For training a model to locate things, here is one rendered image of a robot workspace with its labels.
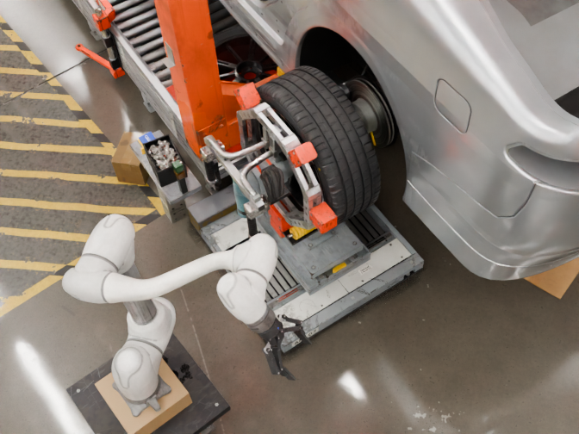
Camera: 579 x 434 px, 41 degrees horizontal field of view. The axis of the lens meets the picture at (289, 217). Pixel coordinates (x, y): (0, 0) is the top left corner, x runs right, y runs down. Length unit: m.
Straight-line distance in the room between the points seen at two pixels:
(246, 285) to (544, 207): 0.98
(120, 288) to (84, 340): 1.41
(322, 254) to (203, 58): 1.10
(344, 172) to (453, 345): 1.17
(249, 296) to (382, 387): 1.48
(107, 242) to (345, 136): 0.98
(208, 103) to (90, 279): 1.18
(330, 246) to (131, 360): 1.19
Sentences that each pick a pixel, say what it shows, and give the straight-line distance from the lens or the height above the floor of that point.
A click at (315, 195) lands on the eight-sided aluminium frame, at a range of 2.97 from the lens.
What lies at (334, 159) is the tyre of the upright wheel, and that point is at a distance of 2.92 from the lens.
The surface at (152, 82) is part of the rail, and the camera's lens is 4.25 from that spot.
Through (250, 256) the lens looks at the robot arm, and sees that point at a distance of 2.34.
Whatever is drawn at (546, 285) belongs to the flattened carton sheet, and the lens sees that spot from 3.98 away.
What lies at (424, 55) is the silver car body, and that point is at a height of 1.57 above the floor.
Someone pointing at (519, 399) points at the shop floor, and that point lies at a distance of 3.70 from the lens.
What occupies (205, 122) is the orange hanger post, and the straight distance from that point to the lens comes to 3.48.
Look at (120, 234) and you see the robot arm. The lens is 2.62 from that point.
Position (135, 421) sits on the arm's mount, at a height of 0.40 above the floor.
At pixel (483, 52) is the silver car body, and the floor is 1.69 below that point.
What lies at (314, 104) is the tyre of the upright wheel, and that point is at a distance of 2.97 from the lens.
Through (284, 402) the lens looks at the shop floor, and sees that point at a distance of 3.58.
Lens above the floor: 3.35
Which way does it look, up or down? 55 degrees down
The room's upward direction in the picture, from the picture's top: 4 degrees counter-clockwise
